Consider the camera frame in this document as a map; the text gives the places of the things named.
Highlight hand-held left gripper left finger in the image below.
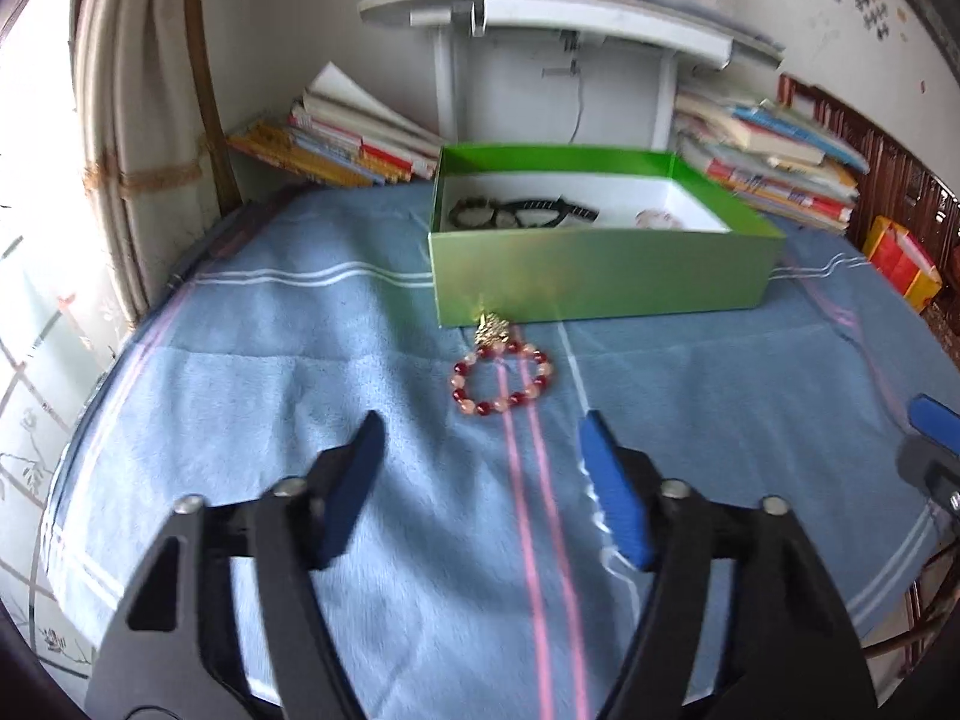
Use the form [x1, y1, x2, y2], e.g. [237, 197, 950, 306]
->
[84, 411, 387, 720]

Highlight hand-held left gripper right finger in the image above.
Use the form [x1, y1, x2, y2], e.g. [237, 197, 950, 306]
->
[579, 411, 878, 720]

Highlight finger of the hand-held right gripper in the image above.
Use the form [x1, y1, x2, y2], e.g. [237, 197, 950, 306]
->
[907, 393, 960, 459]
[897, 436, 960, 519]

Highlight red bead bracelet gold charm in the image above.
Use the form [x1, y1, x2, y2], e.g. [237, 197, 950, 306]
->
[449, 310, 557, 418]

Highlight green cardboard box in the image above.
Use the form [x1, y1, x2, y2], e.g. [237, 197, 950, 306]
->
[427, 143, 788, 329]

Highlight black wrist watch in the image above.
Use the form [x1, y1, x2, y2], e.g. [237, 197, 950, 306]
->
[490, 194, 602, 230]

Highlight brown wooden bead bracelet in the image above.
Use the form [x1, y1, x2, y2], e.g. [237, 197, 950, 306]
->
[447, 196, 500, 230]

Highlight blue striped blanket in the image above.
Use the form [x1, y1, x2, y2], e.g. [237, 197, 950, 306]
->
[45, 180, 960, 720]

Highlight yellow red gift bag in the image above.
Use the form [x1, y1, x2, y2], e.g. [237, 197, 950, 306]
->
[862, 215, 944, 313]

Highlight carved wooden headboard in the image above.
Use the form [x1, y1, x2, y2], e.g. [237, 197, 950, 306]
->
[775, 73, 960, 361]

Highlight pile of mixed books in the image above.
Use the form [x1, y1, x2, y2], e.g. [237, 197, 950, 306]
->
[670, 85, 872, 234]

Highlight stack of yellow red books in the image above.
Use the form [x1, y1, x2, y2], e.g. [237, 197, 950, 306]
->
[226, 61, 444, 189]

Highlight patterned window pane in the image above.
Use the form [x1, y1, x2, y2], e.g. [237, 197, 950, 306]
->
[0, 7, 140, 616]

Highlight beige curtain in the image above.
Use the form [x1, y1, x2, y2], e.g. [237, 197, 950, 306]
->
[70, 0, 242, 328]

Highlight white desk shelf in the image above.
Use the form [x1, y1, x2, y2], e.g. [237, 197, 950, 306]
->
[358, 0, 788, 155]

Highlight white hanging cable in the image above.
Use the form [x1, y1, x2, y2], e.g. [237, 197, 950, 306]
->
[571, 36, 588, 145]

